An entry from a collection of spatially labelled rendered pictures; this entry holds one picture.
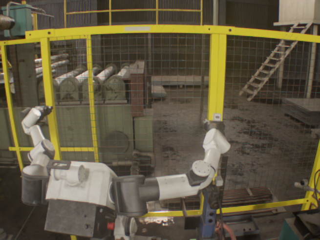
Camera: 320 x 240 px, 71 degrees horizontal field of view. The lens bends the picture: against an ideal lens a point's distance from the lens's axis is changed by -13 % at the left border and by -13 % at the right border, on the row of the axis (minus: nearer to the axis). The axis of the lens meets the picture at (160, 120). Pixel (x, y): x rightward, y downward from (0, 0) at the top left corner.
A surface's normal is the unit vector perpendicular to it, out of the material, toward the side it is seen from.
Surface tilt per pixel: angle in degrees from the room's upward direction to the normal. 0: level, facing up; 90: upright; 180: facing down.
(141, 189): 62
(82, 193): 43
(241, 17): 90
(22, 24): 90
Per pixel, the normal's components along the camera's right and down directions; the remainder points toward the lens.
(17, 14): 0.05, 0.31
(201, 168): 0.14, -0.76
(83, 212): -0.09, -0.49
